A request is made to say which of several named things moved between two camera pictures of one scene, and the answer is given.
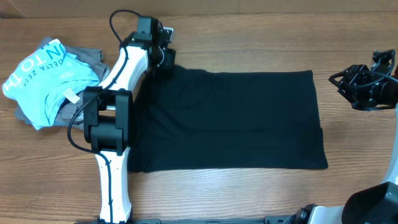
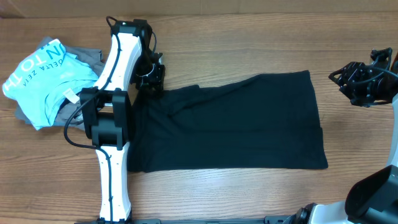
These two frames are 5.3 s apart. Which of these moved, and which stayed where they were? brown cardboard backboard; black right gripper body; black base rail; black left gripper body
Moved: black left gripper body
Stayed: brown cardboard backboard; black base rail; black right gripper body
